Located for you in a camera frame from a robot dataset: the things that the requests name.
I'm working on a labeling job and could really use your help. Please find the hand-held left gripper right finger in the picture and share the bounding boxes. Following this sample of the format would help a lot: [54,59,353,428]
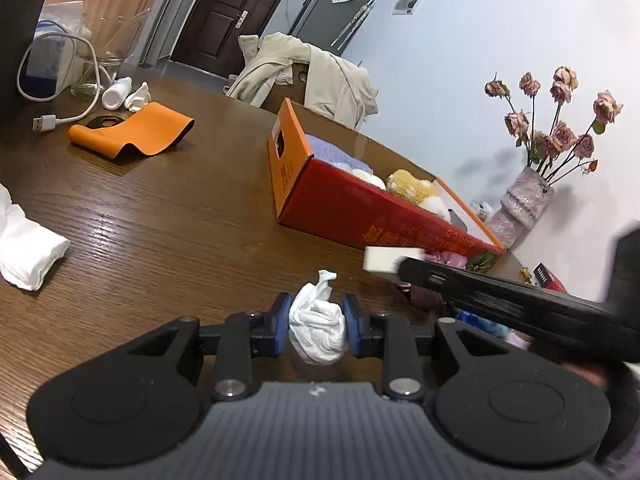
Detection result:
[342,294,506,402]

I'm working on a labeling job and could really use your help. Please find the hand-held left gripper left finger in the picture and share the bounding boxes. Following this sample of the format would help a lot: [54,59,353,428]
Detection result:
[125,292,293,402]

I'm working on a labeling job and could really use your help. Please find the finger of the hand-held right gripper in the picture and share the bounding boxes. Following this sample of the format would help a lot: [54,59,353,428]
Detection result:
[398,256,631,361]

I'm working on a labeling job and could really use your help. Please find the blue plush toy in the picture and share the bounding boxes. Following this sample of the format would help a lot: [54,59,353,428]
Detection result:
[470,316,513,337]

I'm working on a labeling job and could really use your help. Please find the white tissue ball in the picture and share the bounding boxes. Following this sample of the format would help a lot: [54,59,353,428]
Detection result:
[288,270,347,366]

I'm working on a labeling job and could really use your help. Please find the purple plush toy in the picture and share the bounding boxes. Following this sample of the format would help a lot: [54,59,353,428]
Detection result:
[397,249,471,312]

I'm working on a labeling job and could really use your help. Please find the white foam sponge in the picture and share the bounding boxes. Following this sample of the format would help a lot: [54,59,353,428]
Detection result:
[365,246,427,277]

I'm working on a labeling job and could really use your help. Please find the red cardboard box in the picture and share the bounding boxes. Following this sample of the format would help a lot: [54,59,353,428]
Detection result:
[267,98,506,261]

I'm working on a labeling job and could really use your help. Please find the yellow white plush toy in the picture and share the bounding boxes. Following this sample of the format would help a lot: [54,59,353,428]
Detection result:
[350,167,452,222]

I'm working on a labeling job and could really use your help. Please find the lavender towel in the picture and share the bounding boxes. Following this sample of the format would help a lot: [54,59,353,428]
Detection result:
[305,133,373,173]

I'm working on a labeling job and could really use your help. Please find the red cigarette box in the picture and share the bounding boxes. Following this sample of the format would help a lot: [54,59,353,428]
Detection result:
[532,261,568,293]

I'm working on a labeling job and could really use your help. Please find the pink textured vase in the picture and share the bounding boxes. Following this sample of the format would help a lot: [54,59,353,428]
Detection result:
[485,167,556,250]

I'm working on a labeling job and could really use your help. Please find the dried pink roses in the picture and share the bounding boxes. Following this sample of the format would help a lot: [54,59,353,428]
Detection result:
[484,66,624,181]

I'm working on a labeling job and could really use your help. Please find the brown chair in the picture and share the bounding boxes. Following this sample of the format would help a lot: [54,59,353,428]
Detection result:
[262,60,311,116]

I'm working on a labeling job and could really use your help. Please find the beige coat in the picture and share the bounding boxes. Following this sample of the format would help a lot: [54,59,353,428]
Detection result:
[225,32,378,131]

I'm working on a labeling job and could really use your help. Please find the crumpled white tissue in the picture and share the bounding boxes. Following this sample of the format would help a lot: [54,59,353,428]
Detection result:
[0,182,71,292]

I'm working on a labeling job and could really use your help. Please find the small white bottle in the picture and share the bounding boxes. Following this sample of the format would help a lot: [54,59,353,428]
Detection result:
[102,76,133,110]

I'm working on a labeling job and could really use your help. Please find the white folded umbrella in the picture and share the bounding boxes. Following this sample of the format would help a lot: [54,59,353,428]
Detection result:
[332,0,376,51]

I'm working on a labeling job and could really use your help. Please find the grey refrigerator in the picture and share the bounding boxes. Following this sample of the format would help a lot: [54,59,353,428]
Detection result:
[290,0,383,58]

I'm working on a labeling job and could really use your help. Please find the dark brown entrance door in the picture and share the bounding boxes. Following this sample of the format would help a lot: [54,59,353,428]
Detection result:
[172,0,301,81]

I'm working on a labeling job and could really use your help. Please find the clear glass jar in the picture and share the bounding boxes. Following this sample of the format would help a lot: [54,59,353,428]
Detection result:
[70,10,151,98]

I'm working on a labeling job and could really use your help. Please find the plastic bag with blue box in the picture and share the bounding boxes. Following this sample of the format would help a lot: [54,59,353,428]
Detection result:
[27,2,93,98]

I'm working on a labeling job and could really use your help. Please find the orange strap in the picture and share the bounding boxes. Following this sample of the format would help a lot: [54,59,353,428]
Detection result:
[68,101,196,163]

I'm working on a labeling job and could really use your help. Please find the white charging cable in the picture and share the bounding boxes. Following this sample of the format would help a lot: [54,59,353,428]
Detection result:
[17,35,131,133]

